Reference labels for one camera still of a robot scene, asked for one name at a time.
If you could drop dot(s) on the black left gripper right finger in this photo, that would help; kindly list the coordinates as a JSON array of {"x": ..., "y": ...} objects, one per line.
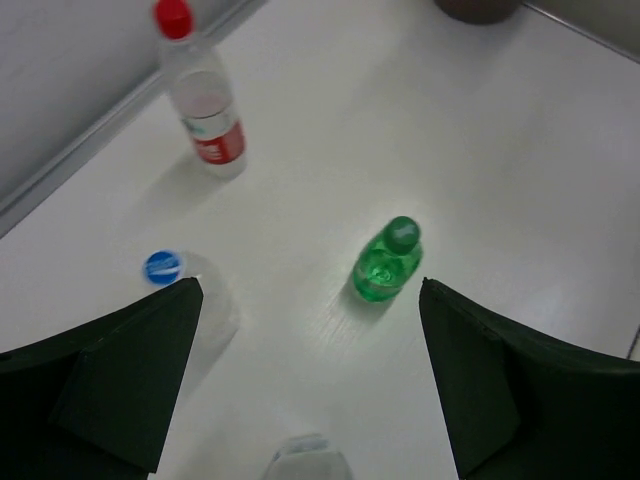
[{"x": 520, "y": 404}]

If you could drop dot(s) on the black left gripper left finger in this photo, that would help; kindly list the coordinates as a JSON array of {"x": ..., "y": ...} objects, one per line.
[{"x": 96, "y": 401}]

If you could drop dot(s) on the green plastic bottle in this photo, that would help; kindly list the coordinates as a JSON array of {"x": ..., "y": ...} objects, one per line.
[{"x": 388, "y": 260}]

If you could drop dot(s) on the brown bin black rim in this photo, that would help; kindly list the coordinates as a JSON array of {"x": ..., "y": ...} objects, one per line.
[{"x": 479, "y": 12}]

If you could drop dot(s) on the blue label clear bottle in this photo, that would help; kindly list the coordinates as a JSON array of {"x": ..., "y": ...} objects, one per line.
[{"x": 308, "y": 457}]

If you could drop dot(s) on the red cap labelled bottle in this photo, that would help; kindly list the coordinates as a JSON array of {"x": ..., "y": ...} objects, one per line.
[{"x": 199, "y": 89}]

